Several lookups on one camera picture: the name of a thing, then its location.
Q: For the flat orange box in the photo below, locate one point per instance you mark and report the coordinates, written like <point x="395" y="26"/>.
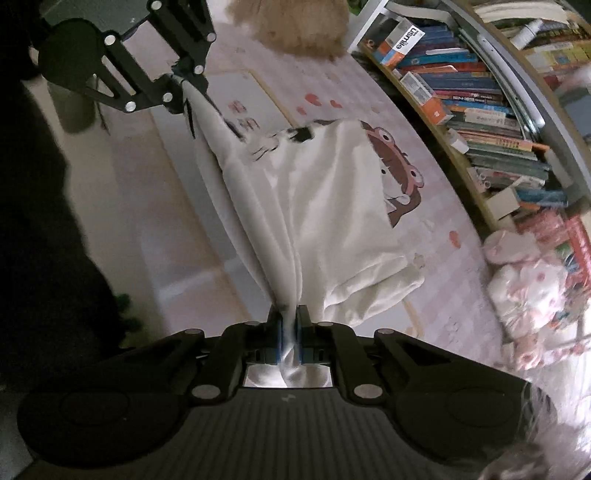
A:
<point x="437" y="110"/>

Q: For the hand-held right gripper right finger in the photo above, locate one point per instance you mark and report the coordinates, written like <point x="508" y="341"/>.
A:
<point x="302" y="337"/>

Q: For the person's clothing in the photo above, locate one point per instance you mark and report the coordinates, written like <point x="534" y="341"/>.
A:
<point x="41" y="230"/>

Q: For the orange cat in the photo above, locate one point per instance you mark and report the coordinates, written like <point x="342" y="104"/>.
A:
<point x="291" y="23"/>

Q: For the row of books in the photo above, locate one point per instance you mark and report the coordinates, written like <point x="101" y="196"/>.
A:
<point x="485" y="101"/>

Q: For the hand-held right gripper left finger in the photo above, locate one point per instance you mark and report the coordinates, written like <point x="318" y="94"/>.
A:
<point x="278" y="337"/>

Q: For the white shelf post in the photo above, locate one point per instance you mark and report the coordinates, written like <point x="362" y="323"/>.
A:
<point x="364" y="25"/>

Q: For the wooden bookshelf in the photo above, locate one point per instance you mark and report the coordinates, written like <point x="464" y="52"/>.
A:
<point x="466" y="184"/>

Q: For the pink white plush toy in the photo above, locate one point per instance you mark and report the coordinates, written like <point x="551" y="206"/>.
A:
<point x="531" y="286"/>

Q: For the tall white orange box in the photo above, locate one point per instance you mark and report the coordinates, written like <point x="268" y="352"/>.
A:
<point x="401" y="41"/>

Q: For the blurred pale plastic wrap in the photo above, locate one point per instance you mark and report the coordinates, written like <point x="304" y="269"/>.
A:
<point x="554" y="443"/>

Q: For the white cartoon print t-shirt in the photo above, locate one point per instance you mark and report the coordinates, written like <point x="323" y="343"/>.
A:
<point x="323" y="207"/>

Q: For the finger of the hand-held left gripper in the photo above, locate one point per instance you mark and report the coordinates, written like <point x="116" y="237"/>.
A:
<point x="138" y="92"/>
<point x="194" y="46"/>

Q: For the small white case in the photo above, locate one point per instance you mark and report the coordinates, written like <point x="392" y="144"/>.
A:
<point x="457" y="141"/>

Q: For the pink checked bed sheet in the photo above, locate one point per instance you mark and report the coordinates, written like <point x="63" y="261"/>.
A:
<point x="438" y="184"/>

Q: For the beige pen holder box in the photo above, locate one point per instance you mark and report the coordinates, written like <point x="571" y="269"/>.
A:
<point x="505" y="202"/>

